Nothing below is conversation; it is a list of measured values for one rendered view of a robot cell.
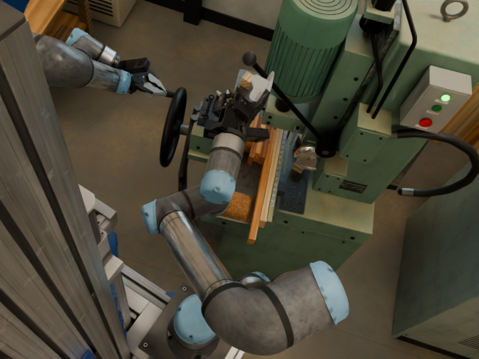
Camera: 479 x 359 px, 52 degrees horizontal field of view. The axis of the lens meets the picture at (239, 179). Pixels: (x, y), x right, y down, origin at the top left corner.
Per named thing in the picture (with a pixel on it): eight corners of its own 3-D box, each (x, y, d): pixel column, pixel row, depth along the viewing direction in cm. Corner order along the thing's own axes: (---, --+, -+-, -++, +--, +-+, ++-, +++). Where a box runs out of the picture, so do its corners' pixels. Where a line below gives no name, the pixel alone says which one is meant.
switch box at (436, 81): (399, 106, 126) (429, 64, 112) (437, 115, 126) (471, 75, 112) (398, 125, 122) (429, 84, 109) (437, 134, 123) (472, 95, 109)
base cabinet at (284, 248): (212, 189, 256) (229, 106, 194) (320, 215, 257) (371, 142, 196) (192, 269, 233) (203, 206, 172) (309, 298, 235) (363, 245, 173)
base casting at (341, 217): (230, 107, 194) (234, 92, 186) (371, 142, 195) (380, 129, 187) (204, 206, 172) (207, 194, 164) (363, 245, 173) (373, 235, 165)
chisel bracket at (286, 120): (264, 110, 161) (269, 94, 154) (305, 120, 161) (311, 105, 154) (259, 127, 157) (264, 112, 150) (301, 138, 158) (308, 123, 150)
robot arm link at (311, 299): (204, 290, 134) (267, 286, 83) (253, 269, 139) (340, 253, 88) (221, 332, 133) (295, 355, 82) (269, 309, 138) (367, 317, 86)
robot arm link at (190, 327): (165, 315, 132) (166, 303, 120) (211, 295, 136) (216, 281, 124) (183, 358, 127) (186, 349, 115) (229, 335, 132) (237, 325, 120)
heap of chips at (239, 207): (210, 186, 154) (212, 180, 151) (254, 196, 155) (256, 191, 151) (204, 211, 150) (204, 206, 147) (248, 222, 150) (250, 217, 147)
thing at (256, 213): (281, 77, 180) (283, 70, 176) (286, 78, 180) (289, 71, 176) (246, 243, 147) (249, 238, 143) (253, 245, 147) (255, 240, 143)
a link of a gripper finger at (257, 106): (269, 90, 117) (247, 119, 117) (273, 93, 118) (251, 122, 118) (259, 85, 121) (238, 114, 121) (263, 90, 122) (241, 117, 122)
